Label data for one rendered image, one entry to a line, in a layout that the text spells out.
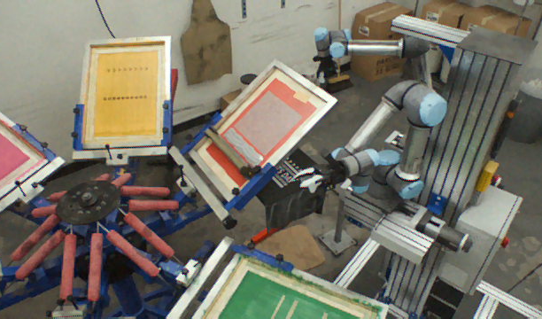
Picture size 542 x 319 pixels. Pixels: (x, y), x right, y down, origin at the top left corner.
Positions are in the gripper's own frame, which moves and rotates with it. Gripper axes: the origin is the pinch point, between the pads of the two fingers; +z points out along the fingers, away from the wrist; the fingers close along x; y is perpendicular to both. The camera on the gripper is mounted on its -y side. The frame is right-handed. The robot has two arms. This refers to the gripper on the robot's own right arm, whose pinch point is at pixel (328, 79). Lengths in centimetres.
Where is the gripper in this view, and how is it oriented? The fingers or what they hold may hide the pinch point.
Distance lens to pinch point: 261.9
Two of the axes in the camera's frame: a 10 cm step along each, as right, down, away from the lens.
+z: 2.6, 6.2, 7.4
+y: 5.5, 5.4, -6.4
